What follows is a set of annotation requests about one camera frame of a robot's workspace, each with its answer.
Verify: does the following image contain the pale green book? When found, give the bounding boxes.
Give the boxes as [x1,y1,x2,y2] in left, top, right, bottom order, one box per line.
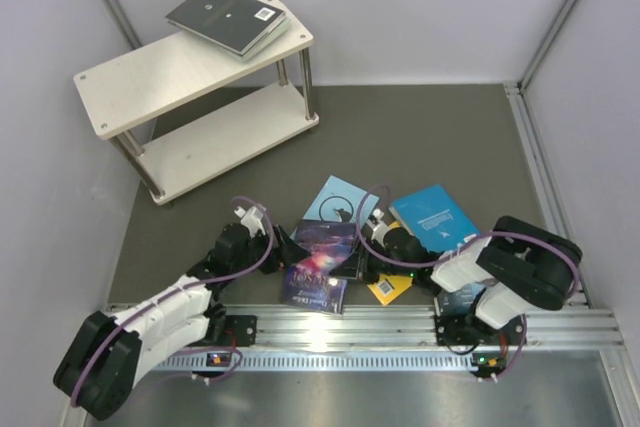
[223,0,290,60]

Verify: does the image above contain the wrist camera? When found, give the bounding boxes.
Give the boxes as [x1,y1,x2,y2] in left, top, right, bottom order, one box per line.
[234,204,267,238]
[366,208,389,246]

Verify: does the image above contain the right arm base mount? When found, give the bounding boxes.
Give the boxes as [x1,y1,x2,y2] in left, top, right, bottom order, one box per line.
[434,313,524,355]

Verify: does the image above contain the light blue cat book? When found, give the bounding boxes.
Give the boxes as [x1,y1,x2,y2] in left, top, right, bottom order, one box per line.
[302,176,379,224]

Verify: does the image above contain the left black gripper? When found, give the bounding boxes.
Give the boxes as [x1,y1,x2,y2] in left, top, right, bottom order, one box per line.
[231,223,310,276]

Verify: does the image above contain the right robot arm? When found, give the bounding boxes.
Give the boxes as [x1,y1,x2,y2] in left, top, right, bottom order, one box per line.
[329,216,583,344]

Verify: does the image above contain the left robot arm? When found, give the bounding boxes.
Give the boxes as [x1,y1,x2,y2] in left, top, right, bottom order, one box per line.
[53,223,310,420]

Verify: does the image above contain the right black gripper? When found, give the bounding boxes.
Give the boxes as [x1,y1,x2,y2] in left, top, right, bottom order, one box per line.
[333,235,416,283]

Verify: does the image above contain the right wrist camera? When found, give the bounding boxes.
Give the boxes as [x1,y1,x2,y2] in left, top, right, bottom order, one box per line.
[366,208,389,246]

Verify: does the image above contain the white two-tier shelf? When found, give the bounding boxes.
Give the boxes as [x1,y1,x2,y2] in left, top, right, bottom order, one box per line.
[74,13,319,205]

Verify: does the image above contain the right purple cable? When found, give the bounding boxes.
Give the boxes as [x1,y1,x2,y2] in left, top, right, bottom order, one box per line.
[355,184,581,383]

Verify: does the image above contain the dark blue castle book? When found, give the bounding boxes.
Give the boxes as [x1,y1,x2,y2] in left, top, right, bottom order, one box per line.
[433,283,486,317]

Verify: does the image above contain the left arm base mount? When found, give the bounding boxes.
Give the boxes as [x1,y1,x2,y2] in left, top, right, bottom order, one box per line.
[195,315,257,347]

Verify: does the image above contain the purple Robinson Crusoe book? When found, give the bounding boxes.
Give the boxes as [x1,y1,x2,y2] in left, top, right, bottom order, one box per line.
[281,220,357,315]

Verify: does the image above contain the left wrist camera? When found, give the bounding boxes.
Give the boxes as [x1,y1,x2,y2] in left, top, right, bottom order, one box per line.
[234,204,267,238]

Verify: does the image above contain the slotted cable duct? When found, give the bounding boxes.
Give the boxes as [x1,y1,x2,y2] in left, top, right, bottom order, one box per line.
[155,351,478,373]

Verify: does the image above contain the blue paperback book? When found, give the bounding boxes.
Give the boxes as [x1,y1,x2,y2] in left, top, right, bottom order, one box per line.
[389,184,480,251]

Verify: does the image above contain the black shiny book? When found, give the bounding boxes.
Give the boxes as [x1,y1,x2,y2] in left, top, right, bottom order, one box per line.
[166,0,289,59]

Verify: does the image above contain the yellow book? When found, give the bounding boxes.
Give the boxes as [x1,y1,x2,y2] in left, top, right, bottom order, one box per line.
[369,222,413,306]

